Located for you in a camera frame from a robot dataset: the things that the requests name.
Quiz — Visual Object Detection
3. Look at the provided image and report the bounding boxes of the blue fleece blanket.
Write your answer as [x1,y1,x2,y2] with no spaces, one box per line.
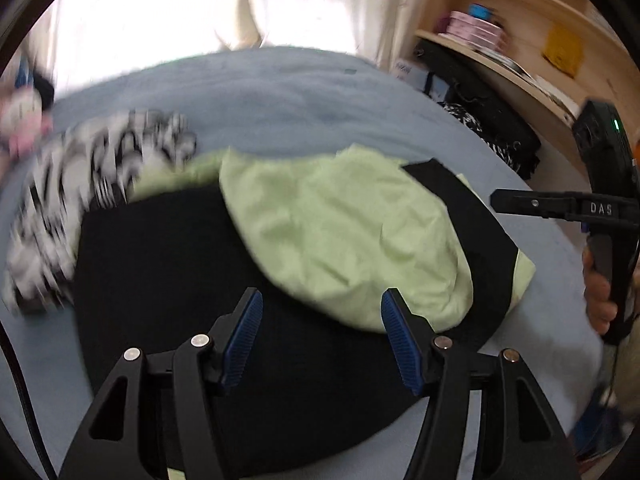
[0,46,621,480]

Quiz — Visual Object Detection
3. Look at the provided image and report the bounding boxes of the papers on shelf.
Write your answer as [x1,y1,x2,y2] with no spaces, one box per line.
[475,45,581,116]

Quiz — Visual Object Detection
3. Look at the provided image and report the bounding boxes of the black and white patterned cloth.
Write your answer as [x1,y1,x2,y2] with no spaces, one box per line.
[440,101,521,171]

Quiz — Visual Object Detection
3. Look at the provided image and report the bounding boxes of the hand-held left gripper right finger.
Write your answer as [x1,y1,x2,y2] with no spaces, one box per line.
[381,288,583,480]

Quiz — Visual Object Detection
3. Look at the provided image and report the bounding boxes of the wooden shelf unit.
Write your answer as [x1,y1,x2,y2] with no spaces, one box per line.
[412,0,640,181]

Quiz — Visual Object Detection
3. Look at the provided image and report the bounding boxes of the black bag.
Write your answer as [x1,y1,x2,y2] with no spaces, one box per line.
[414,39,542,178]

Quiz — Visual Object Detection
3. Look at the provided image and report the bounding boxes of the yellow paper item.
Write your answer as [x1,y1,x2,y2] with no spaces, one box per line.
[542,25,585,78]

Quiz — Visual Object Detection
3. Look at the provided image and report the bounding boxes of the person's right hand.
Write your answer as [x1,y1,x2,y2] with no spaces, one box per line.
[582,250,618,336]

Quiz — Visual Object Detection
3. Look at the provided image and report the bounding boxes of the black and white printed garment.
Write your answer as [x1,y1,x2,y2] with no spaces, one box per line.
[2,109,198,313]

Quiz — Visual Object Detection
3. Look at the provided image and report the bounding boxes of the black knitted cloth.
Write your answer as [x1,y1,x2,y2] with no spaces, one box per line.
[31,74,56,111]

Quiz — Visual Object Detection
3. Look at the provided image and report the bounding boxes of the white and pink plush toy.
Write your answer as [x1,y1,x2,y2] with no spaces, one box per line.
[0,85,53,158]

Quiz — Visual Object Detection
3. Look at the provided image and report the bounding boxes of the floral beige curtain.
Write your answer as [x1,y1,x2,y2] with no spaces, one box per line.
[215,0,426,68]

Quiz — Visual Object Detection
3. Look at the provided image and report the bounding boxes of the white cardboard box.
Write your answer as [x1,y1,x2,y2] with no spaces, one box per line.
[392,58,451,103]

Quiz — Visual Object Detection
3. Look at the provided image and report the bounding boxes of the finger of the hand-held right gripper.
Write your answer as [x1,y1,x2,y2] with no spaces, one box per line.
[490,188,576,222]

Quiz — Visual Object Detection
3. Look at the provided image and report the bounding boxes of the green and black jacket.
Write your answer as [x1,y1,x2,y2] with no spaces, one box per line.
[72,144,537,480]

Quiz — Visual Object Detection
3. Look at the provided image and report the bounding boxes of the thin black cable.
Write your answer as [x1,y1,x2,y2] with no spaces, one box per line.
[600,342,626,411]

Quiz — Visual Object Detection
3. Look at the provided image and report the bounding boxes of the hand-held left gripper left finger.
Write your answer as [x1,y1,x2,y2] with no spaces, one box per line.
[59,287,264,480]

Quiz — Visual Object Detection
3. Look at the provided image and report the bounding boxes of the pink storage drawers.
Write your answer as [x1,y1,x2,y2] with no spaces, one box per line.
[440,10,506,51]

